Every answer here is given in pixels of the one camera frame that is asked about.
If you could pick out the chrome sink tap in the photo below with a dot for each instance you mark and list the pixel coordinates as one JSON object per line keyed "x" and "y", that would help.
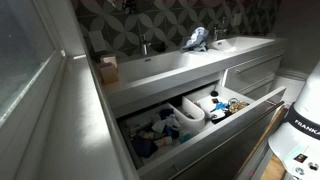
{"x": 144, "y": 45}
{"x": 219, "y": 33}

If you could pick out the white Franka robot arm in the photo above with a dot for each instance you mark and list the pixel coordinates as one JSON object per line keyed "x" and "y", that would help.
{"x": 297, "y": 141}

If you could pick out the open white vanity drawer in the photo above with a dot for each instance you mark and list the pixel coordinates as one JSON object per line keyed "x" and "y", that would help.
{"x": 218, "y": 150}

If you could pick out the white double sink countertop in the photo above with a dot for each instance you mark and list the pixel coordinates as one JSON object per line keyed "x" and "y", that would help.
{"x": 149, "y": 80}

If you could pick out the pile of toiletries in drawer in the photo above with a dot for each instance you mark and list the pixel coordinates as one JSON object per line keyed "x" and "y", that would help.
{"x": 165, "y": 129}

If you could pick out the small black object on counter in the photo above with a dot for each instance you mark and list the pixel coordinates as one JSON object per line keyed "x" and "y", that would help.
{"x": 161, "y": 47}

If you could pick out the white U-shaped drawer divider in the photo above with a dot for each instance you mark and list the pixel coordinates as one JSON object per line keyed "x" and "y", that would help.
{"x": 190, "y": 116}

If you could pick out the beige square cup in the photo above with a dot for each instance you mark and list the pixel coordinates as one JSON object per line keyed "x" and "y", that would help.
{"x": 109, "y": 59}
{"x": 109, "y": 73}

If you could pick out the small black round item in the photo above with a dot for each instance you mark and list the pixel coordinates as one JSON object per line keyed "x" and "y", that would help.
{"x": 214, "y": 93}

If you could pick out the blue crumpled towel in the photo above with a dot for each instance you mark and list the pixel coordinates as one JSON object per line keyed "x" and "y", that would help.
{"x": 197, "y": 41}

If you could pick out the blue scissors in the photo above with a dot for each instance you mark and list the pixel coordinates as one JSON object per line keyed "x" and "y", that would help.
{"x": 220, "y": 105}

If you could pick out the leopard print scrunchie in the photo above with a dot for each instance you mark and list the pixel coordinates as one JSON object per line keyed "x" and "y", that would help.
{"x": 237, "y": 106}

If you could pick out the frosted window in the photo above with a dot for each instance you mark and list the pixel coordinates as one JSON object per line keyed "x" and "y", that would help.
{"x": 28, "y": 45}

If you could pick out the closed drawer with bar handle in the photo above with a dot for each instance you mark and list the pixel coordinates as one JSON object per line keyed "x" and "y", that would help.
{"x": 249, "y": 76}

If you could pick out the white wall outlet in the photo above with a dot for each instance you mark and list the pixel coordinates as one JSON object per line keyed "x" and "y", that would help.
{"x": 97, "y": 41}

